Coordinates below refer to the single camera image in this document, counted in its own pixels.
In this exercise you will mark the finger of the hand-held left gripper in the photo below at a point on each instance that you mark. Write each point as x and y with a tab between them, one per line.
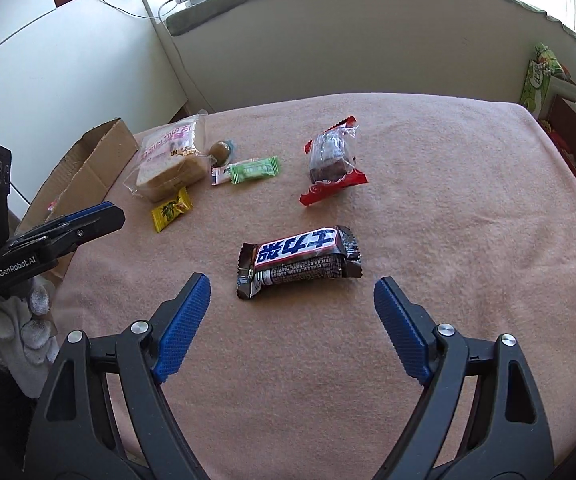
97	225
90	210

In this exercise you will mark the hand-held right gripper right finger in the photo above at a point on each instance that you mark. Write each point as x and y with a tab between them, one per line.
400	330

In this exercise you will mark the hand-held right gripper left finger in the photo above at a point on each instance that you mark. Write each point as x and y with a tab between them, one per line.
182	330

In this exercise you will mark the brown cardboard box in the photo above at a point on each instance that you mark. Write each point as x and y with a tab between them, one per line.
92	160

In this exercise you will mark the yellow candy packet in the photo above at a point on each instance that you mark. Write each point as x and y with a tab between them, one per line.
171	209

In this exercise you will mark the sliced bread packet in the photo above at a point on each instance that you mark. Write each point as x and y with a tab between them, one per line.
167	170

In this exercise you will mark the small white candy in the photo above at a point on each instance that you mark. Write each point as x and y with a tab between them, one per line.
219	175

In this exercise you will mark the brown chocolate bar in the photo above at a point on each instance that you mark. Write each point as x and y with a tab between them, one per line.
298	247

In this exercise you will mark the small round brown candy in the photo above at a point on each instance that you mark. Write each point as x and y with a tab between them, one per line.
220	150

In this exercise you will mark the long green candy wrapper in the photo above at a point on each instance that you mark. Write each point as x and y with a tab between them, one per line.
255	170

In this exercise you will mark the red cake packet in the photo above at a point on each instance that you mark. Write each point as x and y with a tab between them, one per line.
330	160

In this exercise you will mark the person's left hand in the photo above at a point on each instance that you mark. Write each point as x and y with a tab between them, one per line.
12	330

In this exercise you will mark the white wardrobe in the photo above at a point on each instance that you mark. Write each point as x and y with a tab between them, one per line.
67	60

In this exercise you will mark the red cardboard box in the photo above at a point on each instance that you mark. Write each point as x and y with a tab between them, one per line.
568	152

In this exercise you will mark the green paper bag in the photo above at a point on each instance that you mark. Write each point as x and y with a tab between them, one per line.
538	85

